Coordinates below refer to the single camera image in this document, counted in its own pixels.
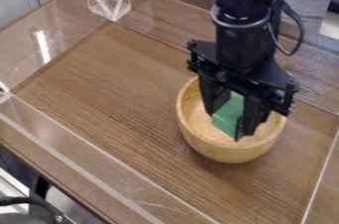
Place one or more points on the brown wooden bowl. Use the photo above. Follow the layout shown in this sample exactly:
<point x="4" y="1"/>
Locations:
<point x="208" y="140"/>

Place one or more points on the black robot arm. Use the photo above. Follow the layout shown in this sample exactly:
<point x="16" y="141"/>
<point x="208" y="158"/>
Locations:
<point x="244" y="9"/>

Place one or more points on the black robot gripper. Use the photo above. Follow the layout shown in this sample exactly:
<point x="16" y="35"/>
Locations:
<point x="236" y="64"/>

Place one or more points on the black metal table leg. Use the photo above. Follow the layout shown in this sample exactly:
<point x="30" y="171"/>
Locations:
<point x="39" y="189"/>

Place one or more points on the clear acrylic corner bracket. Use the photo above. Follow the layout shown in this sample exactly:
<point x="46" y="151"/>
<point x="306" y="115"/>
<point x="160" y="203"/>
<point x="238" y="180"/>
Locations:
<point x="110" y="9"/>

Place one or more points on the green rectangular block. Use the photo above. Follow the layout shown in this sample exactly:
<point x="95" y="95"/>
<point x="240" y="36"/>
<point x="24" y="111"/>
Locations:
<point x="226" y="117"/>

